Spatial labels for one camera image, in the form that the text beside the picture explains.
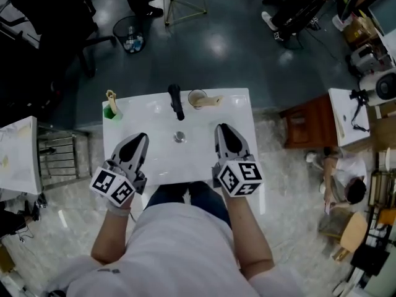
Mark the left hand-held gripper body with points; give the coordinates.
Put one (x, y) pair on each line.
(122, 162)

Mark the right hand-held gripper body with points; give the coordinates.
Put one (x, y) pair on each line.
(235, 166)

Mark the green cup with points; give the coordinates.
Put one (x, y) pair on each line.
(110, 114)

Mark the clear glass cup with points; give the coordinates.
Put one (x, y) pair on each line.
(194, 97)

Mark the person's left forearm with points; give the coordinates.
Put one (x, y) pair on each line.
(111, 237)

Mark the person's right forearm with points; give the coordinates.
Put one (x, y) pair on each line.
(250, 234)

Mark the metal basin drain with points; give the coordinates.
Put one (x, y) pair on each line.
(179, 136)

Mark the white ceramic washbasin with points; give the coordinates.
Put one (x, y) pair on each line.
(182, 162)

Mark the person's dark trouser legs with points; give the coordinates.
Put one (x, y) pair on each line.
(201, 196)

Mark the black faucet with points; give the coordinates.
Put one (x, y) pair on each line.
(176, 104)

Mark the metal bar rack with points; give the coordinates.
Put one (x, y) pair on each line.
(58, 156)

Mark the brown wooden cabinet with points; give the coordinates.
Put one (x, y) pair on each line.
(309, 122)

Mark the person's white shirt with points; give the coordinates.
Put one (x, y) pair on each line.
(173, 255)

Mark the white countertop slab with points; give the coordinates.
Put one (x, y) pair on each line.
(343, 122)

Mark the light wooden stool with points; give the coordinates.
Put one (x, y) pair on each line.
(354, 230)

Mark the black office chair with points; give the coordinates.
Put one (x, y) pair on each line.
(49, 32)

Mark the grey machine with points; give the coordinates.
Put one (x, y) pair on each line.
(368, 59)

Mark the white round-faced appliance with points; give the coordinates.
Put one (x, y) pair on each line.
(382, 87)

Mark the cardboard box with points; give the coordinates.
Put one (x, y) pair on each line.
(359, 29)

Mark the gold metal frame stand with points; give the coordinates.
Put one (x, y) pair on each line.
(185, 8)

